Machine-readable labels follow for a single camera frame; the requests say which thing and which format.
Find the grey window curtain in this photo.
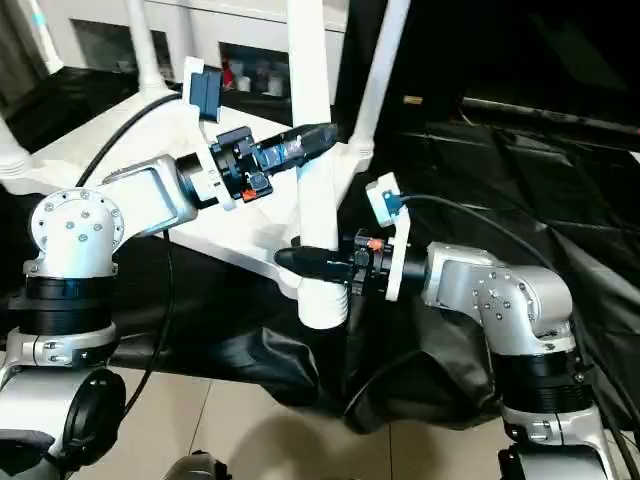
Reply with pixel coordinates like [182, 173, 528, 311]
[0, 0, 53, 101]

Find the black mat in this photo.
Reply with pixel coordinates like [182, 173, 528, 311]
[0, 65, 640, 433]

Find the grey metal rail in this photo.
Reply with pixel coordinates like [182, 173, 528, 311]
[464, 95, 640, 133]

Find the white plastic table top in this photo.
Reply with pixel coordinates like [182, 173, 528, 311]
[0, 88, 377, 303]

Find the black left robot foot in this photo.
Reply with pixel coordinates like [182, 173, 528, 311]
[164, 450, 232, 480]

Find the white cabinet with glass doors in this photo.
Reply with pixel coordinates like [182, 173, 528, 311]
[60, 0, 351, 97]

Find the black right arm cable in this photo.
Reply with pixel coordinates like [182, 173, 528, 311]
[398, 194, 640, 406]

